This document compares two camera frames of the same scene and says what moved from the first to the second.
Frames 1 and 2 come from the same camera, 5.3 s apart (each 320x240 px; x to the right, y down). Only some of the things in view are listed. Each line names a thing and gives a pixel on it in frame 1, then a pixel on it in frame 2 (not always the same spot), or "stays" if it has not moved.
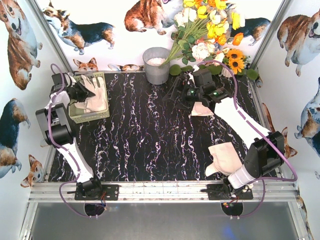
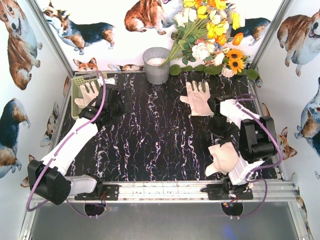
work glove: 226,160 stays
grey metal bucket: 153,58 stays
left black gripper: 81,92 -> 126,101
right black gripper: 182,92 -> 216,127
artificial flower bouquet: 203,29 stays
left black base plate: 105,192 stays
